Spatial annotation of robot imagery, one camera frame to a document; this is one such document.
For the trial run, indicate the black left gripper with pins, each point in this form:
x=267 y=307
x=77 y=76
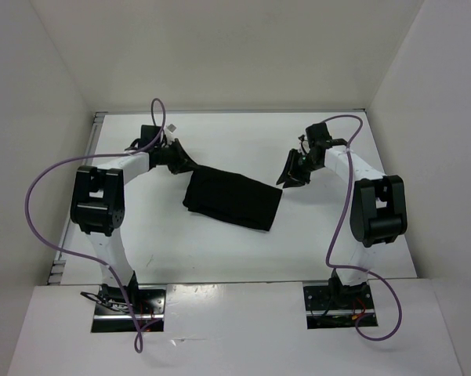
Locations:
x=183 y=163

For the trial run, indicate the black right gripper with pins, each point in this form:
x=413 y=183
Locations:
x=291 y=170

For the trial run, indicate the black skirt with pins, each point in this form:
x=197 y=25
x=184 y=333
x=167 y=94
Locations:
x=232 y=198

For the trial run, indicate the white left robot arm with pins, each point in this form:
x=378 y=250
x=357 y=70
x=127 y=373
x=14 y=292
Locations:
x=98 y=204

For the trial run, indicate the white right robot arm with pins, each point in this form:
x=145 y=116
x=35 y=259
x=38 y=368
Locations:
x=375 y=205

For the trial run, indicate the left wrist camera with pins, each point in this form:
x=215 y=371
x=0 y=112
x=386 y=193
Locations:
x=171 y=128

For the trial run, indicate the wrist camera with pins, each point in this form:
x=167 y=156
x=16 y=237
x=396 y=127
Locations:
x=171 y=128
x=303 y=145

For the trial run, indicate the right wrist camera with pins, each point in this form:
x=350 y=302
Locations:
x=303 y=145

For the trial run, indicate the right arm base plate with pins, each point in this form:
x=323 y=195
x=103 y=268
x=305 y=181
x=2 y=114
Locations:
x=323 y=312

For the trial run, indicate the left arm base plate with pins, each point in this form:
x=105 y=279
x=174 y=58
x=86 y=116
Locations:
x=111 y=314

